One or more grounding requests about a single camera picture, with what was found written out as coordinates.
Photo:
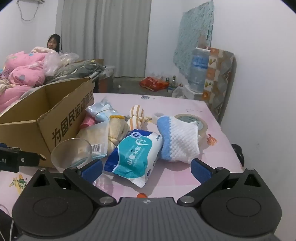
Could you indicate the grey floral blanket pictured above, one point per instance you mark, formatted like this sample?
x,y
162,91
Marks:
x,y
78,69

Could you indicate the clear glass bowl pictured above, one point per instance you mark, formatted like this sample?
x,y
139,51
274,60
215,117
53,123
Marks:
x,y
69,153

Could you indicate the pink quilt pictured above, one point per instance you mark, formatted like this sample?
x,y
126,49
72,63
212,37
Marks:
x,y
25,69

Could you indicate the black round object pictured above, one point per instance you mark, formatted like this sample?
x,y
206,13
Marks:
x,y
239,154

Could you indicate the grey curtain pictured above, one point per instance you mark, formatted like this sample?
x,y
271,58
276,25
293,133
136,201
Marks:
x,y
104,34

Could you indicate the red bag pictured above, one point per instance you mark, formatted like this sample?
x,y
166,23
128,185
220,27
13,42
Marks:
x,y
153,83

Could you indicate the light blue plastic packet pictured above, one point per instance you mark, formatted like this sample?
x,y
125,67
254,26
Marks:
x,y
99,111

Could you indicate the orange striped rolled towel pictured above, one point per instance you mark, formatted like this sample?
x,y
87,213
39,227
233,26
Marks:
x,y
136,111

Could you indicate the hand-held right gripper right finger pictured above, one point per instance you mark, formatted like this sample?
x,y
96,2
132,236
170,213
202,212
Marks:
x,y
200,170

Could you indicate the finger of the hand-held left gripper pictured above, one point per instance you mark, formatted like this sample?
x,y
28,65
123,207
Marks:
x,y
32,159

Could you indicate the brown cardboard box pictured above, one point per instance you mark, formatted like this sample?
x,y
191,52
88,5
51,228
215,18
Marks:
x,y
64,129

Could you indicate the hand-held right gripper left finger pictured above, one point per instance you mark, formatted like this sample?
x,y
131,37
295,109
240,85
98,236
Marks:
x,y
92,171

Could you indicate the clear packed beige cloth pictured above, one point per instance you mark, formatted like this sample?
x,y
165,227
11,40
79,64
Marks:
x,y
94,136

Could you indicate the blue white knitted cloth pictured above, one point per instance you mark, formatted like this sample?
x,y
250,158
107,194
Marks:
x,y
180,139

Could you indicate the clear plastic bag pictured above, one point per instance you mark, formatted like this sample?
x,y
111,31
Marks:
x,y
57,61

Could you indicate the white plastic bag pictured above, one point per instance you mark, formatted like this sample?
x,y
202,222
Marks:
x,y
178,92

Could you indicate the wooden bed frame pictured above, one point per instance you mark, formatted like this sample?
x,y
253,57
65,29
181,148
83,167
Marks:
x,y
104,83

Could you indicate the patterned upright board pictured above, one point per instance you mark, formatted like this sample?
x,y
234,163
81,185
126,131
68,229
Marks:
x,y
218,88

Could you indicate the small white tape roll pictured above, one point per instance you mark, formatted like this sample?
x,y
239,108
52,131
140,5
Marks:
x,y
159,114

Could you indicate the large beige tape roll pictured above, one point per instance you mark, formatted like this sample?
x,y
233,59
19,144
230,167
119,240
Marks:
x,y
202,127

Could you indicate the blue white wet wipes pack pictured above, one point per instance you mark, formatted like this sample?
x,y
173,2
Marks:
x,y
131,155

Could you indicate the white air conditioner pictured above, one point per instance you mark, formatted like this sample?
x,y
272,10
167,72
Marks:
x,y
30,1

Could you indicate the beige rolled towel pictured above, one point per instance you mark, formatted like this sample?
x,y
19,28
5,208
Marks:
x,y
118,132

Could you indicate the blue water bottle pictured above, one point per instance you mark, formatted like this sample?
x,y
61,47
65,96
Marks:
x,y
198,69

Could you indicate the group of small bottles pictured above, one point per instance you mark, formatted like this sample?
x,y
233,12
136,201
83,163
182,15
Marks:
x,y
174,81

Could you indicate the pink plastic packet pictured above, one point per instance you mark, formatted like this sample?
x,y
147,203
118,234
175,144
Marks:
x,y
87,121

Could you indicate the hanging blue patterned cloth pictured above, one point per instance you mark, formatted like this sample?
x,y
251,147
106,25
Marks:
x,y
194,30

